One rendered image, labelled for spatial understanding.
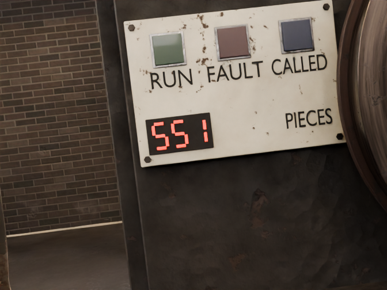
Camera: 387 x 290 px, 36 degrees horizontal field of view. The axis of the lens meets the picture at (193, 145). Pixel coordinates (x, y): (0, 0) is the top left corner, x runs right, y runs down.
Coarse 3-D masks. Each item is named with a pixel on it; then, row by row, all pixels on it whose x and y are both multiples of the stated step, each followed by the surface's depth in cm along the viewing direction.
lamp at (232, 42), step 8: (224, 32) 73; (232, 32) 73; (240, 32) 74; (224, 40) 73; (232, 40) 74; (240, 40) 74; (224, 48) 73; (232, 48) 74; (240, 48) 74; (224, 56) 74; (232, 56) 74
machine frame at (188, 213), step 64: (128, 0) 75; (192, 0) 75; (256, 0) 76; (320, 0) 76; (128, 128) 84; (128, 192) 84; (192, 192) 77; (256, 192) 77; (320, 192) 78; (128, 256) 85; (192, 256) 77; (256, 256) 77; (320, 256) 78; (384, 256) 79
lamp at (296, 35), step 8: (288, 24) 74; (296, 24) 74; (304, 24) 74; (288, 32) 74; (296, 32) 74; (304, 32) 74; (288, 40) 74; (296, 40) 74; (304, 40) 74; (288, 48) 74; (296, 48) 74; (304, 48) 74
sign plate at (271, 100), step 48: (144, 48) 73; (192, 48) 74; (336, 48) 75; (144, 96) 74; (192, 96) 74; (240, 96) 74; (288, 96) 75; (336, 96) 75; (144, 144) 74; (192, 144) 74; (240, 144) 75; (288, 144) 75
